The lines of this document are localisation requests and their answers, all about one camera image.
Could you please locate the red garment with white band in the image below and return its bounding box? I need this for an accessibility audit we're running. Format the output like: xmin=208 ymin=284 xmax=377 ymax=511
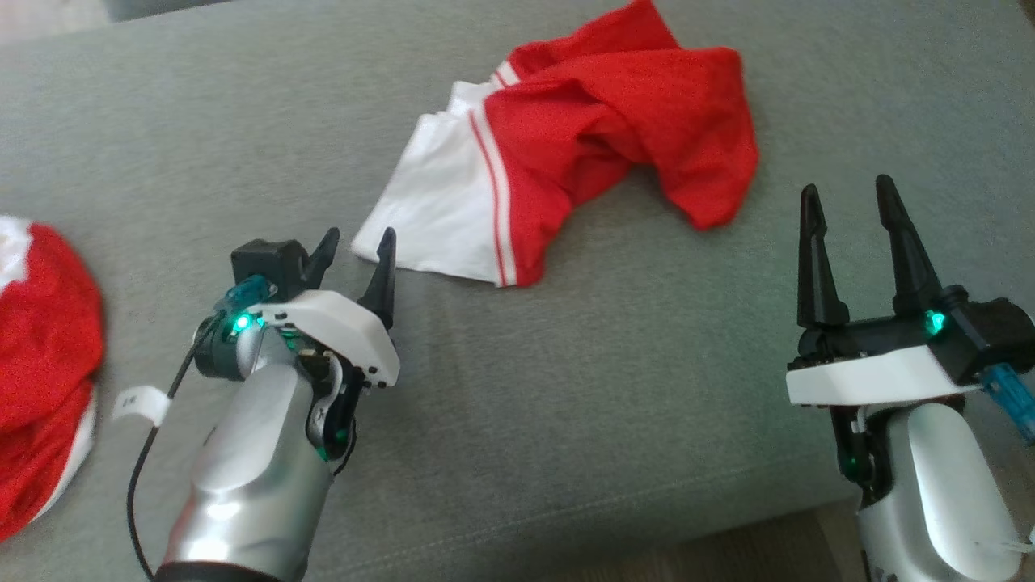
xmin=0 ymin=215 xmax=107 ymax=542

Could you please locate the blue cable connector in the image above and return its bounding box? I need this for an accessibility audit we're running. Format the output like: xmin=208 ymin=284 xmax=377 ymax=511
xmin=982 ymin=363 xmax=1035 ymax=444
xmin=216 ymin=275 xmax=278 ymax=317

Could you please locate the white left cable tag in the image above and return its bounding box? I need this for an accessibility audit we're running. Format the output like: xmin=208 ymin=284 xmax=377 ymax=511
xmin=113 ymin=386 xmax=171 ymax=428

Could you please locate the red shirt with white sleeve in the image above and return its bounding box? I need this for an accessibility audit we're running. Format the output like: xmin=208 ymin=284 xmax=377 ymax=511
xmin=352 ymin=0 xmax=761 ymax=289

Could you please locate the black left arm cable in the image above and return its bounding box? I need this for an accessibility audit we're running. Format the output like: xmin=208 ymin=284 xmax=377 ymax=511
xmin=125 ymin=311 xmax=223 ymax=582

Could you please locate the blue right cable connector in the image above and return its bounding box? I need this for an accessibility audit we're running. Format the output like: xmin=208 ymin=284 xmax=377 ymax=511
xmin=982 ymin=363 xmax=1035 ymax=444

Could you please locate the blue left cable connector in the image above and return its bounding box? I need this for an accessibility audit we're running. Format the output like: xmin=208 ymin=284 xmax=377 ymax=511
xmin=216 ymin=275 xmax=278 ymax=317

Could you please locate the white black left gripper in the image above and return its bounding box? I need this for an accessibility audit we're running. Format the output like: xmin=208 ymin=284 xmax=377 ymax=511
xmin=247 ymin=227 xmax=401 ymax=387

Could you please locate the yellow and grey sofa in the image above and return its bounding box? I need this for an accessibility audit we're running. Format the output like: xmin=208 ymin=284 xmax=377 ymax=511
xmin=0 ymin=0 xmax=1035 ymax=582

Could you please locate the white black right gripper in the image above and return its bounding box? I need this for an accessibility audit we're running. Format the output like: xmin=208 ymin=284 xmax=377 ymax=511
xmin=786 ymin=175 xmax=983 ymax=407

